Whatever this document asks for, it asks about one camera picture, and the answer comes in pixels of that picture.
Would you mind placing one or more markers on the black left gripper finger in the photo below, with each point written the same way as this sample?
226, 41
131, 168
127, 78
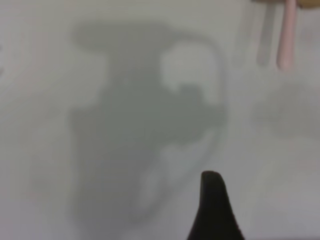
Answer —
212, 207

